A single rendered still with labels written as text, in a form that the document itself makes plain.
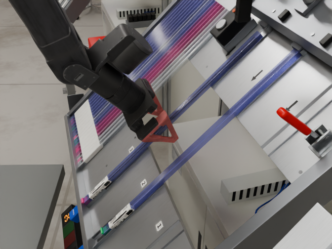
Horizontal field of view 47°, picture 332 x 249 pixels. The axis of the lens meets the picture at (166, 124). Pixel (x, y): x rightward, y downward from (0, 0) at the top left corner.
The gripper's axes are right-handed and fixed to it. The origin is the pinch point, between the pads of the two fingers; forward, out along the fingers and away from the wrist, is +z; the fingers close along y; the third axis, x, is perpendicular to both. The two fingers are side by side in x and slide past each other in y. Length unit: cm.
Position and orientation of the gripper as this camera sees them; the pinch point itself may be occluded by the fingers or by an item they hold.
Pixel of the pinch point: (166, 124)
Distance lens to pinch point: 76.5
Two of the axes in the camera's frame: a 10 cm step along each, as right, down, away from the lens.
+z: 6.5, 4.8, 5.9
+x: -7.0, 6.8, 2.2
